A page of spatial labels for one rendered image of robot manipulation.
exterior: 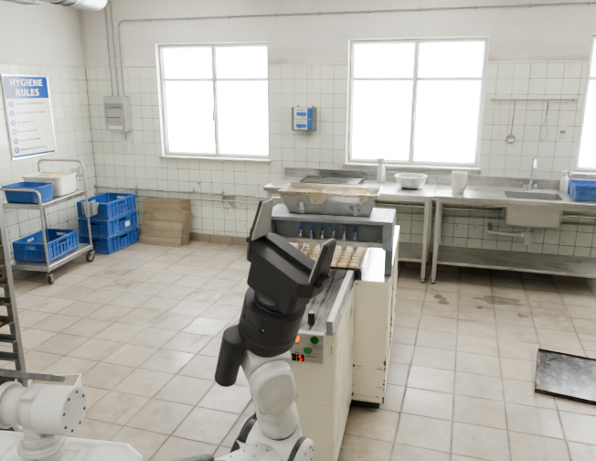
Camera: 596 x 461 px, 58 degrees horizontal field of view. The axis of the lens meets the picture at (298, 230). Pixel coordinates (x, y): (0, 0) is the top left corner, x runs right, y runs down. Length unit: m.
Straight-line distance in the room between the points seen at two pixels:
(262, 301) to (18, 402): 0.36
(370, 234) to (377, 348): 0.65
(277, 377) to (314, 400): 1.78
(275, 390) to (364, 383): 2.49
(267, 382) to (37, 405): 0.31
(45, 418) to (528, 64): 5.53
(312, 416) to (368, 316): 0.75
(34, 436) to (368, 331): 2.47
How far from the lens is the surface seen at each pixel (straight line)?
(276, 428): 0.98
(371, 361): 3.24
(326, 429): 2.66
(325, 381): 2.53
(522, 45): 5.93
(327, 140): 6.11
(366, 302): 3.09
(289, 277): 0.69
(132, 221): 6.92
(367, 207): 2.98
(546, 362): 4.26
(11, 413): 0.87
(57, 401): 0.83
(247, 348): 0.80
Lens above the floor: 1.88
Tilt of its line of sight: 15 degrees down
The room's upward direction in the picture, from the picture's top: straight up
